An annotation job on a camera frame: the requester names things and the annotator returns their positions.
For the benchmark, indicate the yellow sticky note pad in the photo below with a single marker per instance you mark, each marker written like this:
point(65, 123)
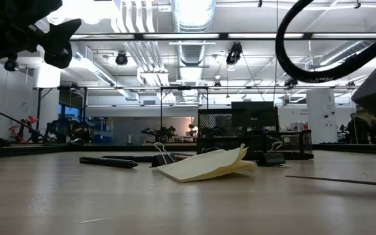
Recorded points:
point(201, 164)

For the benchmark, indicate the black aluminium table frame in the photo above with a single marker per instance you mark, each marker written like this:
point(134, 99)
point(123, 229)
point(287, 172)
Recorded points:
point(77, 148)

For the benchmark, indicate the black pen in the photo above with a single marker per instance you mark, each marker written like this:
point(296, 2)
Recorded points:
point(109, 162)

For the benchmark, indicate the blue storage shelf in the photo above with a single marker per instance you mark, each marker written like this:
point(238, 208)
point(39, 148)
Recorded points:
point(101, 130)

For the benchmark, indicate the dark background monitor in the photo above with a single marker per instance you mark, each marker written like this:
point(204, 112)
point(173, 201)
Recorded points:
point(253, 109)

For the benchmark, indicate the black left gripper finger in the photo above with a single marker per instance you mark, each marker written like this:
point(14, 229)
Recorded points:
point(65, 29)

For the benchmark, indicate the black background rig frame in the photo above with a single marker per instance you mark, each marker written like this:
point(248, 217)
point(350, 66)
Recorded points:
point(38, 111)

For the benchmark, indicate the black binder clip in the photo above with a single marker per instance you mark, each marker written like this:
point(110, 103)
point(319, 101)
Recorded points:
point(271, 159)
point(160, 160)

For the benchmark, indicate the person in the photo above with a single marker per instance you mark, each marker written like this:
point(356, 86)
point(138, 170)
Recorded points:
point(375, 132)
point(356, 129)

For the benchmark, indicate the black mesh desk organizer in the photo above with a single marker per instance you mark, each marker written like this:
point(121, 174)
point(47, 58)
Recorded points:
point(214, 125)

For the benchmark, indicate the background robot arms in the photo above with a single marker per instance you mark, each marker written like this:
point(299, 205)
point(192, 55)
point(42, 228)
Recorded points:
point(160, 133)

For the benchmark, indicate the silver ventilation duct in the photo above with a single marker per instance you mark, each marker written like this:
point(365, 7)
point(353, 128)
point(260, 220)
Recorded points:
point(193, 19)

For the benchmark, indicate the black ceiling spotlight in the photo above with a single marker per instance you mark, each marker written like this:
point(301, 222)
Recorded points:
point(10, 64)
point(121, 59)
point(233, 53)

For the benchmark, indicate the white pillar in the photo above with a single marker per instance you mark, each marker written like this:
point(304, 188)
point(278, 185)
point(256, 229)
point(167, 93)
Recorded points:
point(321, 117)

